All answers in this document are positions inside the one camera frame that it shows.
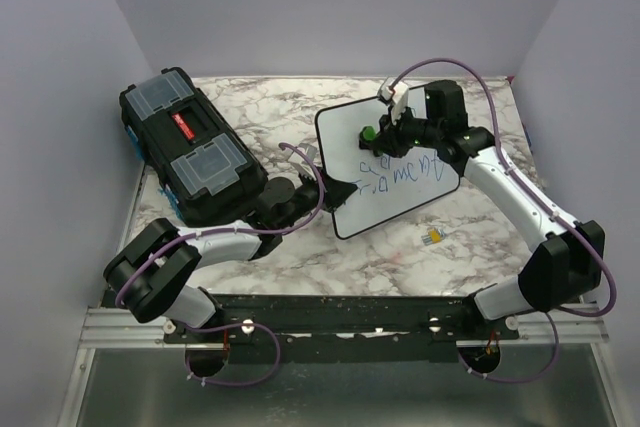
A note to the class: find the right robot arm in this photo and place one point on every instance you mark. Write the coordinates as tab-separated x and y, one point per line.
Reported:
565	253

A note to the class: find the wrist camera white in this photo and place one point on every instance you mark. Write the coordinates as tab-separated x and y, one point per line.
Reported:
303	159
394	94

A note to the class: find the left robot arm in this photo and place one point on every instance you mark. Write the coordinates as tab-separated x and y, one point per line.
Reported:
149	276

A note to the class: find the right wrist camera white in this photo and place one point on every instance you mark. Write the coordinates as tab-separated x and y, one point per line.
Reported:
394	94

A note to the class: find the aluminium extrusion frame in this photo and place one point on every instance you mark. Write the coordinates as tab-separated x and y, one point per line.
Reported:
104	386

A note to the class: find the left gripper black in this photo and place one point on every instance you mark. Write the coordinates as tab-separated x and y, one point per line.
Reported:
335	193

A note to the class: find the green black whiteboard eraser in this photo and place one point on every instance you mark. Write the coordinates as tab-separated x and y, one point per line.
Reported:
366	138

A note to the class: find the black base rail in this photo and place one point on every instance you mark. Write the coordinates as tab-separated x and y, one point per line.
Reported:
260	329

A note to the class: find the black plastic toolbox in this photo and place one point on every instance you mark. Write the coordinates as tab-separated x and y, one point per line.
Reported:
207	172

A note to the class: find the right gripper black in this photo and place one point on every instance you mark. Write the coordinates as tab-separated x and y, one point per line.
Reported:
389	137

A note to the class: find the yellow grey small connector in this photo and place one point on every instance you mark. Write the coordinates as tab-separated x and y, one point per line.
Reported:
433	236

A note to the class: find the white whiteboard black frame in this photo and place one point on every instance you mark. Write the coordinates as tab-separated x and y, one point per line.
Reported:
386	187

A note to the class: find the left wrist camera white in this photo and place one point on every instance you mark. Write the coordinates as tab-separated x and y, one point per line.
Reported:
303	159

